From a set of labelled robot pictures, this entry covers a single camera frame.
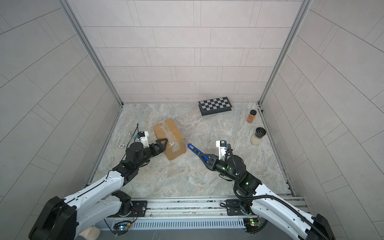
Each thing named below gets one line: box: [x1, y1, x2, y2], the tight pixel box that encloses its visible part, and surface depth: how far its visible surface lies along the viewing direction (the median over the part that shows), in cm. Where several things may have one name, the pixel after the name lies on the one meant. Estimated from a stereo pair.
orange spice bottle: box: [246, 109, 257, 124], surface depth 101 cm
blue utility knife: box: [187, 143, 210, 163], surface depth 72 cm
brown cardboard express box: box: [153, 118, 186, 161], surface depth 83 cm
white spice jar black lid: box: [250, 127, 267, 146], surface depth 89 cm
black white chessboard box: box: [198, 96, 233, 116], surface depth 114 cm
